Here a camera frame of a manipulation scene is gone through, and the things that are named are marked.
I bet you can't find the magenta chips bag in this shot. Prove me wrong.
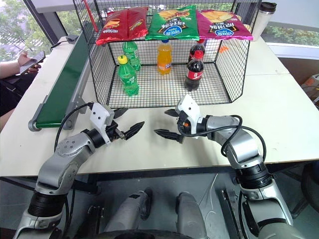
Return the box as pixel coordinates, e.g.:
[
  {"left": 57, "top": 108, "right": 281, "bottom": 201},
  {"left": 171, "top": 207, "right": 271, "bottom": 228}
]
[{"left": 195, "top": 9, "right": 254, "bottom": 41}]

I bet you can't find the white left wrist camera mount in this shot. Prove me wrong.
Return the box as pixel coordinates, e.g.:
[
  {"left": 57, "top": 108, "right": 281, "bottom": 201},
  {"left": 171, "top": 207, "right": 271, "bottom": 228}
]
[{"left": 89, "top": 103, "right": 116, "bottom": 144}]

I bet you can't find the green conveyor belt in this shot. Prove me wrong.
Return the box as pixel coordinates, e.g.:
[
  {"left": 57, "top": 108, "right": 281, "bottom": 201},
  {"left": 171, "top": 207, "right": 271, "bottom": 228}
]
[{"left": 27, "top": 21, "right": 94, "bottom": 132}]

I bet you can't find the grey right robot leg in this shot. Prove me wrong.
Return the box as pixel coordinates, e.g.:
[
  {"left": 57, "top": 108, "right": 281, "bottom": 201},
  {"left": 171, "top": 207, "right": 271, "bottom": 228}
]
[{"left": 175, "top": 191, "right": 208, "bottom": 239}]

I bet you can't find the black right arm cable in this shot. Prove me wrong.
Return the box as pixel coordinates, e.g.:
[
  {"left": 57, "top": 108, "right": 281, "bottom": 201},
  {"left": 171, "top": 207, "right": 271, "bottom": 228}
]
[{"left": 179, "top": 115, "right": 267, "bottom": 162}]

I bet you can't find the orange soda bottle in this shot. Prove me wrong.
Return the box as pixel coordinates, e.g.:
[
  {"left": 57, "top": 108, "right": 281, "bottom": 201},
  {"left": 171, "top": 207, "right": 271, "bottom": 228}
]
[{"left": 156, "top": 39, "right": 173, "bottom": 76}]

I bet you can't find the black adapter cable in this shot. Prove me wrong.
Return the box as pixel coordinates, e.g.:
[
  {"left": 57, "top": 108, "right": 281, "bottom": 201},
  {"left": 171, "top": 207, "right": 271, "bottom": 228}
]
[{"left": 49, "top": 40, "right": 68, "bottom": 53}]

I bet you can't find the white tumbler black lid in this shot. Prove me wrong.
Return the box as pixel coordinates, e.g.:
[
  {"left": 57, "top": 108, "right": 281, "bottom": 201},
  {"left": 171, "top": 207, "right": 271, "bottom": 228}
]
[{"left": 251, "top": 1, "right": 278, "bottom": 42}]

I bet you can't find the grey left robot leg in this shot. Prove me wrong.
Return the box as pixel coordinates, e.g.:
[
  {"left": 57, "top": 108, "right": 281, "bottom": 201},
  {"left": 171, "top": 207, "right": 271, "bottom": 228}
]
[{"left": 103, "top": 187, "right": 154, "bottom": 234}]

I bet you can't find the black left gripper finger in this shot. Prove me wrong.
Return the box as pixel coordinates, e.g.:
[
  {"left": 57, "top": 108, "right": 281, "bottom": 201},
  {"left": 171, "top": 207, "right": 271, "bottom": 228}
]
[
  {"left": 113, "top": 108, "right": 128, "bottom": 120},
  {"left": 123, "top": 121, "right": 146, "bottom": 140}
]

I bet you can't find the red rod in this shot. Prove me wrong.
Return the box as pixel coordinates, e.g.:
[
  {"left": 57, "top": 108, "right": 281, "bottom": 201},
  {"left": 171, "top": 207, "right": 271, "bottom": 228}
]
[{"left": 82, "top": 0, "right": 99, "bottom": 33}]

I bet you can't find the cola bottle red cap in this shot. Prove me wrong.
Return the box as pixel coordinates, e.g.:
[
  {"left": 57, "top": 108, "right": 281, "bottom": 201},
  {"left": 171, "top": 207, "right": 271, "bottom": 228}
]
[
  {"left": 183, "top": 49, "right": 205, "bottom": 91},
  {"left": 188, "top": 39, "right": 207, "bottom": 63}
]

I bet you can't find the black round object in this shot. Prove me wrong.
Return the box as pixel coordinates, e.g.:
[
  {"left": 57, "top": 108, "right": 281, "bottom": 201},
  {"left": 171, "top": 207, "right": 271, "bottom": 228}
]
[{"left": 300, "top": 161, "right": 319, "bottom": 210}]

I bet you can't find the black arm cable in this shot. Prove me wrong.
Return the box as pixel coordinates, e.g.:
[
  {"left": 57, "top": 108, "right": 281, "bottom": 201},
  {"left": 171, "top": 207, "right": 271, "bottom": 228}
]
[
  {"left": 179, "top": 115, "right": 267, "bottom": 162},
  {"left": 54, "top": 102, "right": 94, "bottom": 153}
]

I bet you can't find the person's dark clothed body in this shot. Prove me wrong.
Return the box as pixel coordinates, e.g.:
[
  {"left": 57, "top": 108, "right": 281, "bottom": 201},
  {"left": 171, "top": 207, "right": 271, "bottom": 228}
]
[{"left": 0, "top": 72, "right": 38, "bottom": 133}]

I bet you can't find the black wire mesh basket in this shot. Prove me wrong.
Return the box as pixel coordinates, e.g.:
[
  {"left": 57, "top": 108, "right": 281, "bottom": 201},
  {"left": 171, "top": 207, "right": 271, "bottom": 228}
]
[{"left": 73, "top": 0, "right": 262, "bottom": 109}]

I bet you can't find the grey robot leg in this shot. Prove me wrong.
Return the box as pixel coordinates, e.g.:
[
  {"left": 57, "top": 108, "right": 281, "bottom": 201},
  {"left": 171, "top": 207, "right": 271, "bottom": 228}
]
[
  {"left": 175, "top": 191, "right": 208, "bottom": 239},
  {"left": 103, "top": 187, "right": 154, "bottom": 234}
]

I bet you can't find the thin white cable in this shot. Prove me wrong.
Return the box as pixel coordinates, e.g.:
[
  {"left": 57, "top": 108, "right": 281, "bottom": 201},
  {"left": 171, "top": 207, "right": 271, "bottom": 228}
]
[{"left": 198, "top": 173, "right": 219, "bottom": 225}]

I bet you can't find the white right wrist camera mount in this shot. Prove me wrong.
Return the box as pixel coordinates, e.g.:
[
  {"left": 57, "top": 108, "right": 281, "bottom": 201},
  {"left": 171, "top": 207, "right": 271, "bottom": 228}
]
[{"left": 174, "top": 94, "right": 201, "bottom": 139}]

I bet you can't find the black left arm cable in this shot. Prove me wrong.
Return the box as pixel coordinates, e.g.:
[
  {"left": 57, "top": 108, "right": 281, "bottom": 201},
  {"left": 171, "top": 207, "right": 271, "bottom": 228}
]
[{"left": 54, "top": 102, "right": 94, "bottom": 153}]

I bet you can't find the green chips bag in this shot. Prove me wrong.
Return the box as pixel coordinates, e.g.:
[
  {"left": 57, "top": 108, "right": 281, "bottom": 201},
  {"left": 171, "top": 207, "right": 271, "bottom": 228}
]
[{"left": 145, "top": 4, "right": 200, "bottom": 42}]

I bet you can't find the dark rounded robot waist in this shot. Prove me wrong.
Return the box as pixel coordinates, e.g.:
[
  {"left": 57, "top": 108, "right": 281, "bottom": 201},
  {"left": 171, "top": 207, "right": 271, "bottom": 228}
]
[{"left": 94, "top": 230, "right": 208, "bottom": 239}]

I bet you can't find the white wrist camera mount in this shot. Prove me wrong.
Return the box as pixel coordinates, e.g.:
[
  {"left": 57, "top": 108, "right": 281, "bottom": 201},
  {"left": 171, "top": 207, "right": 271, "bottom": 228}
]
[
  {"left": 174, "top": 94, "right": 201, "bottom": 139},
  {"left": 89, "top": 103, "right": 116, "bottom": 144}
]

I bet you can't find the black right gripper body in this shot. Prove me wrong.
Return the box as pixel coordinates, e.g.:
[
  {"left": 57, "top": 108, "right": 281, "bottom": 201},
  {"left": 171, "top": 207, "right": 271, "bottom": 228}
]
[{"left": 176, "top": 111, "right": 189, "bottom": 136}]

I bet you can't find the person's bare hand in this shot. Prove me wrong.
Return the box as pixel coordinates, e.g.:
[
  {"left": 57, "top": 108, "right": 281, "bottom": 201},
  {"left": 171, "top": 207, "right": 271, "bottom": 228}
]
[{"left": 17, "top": 52, "right": 42, "bottom": 76}]

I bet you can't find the green soda bottle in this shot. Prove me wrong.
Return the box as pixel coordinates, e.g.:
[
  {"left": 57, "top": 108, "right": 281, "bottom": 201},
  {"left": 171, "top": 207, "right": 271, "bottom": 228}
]
[
  {"left": 117, "top": 55, "right": 140, "bottom": 97},
  {"left": 122, "top": 40, "right": 142, "bottom": 72}
]

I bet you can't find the red chips bag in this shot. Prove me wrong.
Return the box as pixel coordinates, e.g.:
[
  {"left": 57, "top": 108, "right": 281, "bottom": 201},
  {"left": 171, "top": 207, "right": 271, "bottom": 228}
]
[
  {"left": 96, "top": 9, "right": 131, "bottom": 46},
  {"left": 126, "top": 6, "right": 149, "bottom": 41}
]

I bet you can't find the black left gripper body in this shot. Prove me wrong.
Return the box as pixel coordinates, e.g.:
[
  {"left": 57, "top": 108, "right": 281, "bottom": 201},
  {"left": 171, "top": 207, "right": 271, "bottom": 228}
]
[{"left": 106, "top": 120, "right": 126, "bottom": 143}]

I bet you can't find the dark smartphone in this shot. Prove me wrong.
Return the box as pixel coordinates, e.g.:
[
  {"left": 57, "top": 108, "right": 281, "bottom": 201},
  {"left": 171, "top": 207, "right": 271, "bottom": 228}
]
[{"left": 19, "top": 50, "right": 46, "bottom": 76}]

